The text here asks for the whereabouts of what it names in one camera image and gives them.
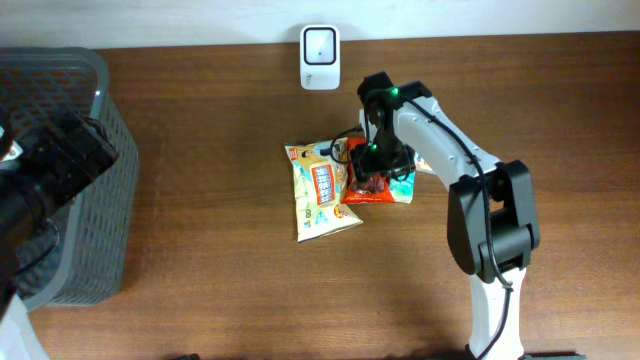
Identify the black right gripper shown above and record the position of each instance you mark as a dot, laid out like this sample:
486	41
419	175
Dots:
365	162

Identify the red sweets bag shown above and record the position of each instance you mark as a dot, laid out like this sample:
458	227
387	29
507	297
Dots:
375	190

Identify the orange tissue pack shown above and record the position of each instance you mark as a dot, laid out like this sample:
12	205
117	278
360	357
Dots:
422	166

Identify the green tissue pack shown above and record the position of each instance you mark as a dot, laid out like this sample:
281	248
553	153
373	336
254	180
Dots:
402	190

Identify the yellow snack bag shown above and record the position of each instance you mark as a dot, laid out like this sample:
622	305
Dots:
320	180

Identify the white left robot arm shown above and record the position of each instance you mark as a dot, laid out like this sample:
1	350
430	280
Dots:
42	170

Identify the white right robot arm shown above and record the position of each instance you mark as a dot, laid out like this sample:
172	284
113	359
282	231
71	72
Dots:
492	223

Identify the grey plastic mesh basket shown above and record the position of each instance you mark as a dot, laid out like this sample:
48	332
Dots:
79	259

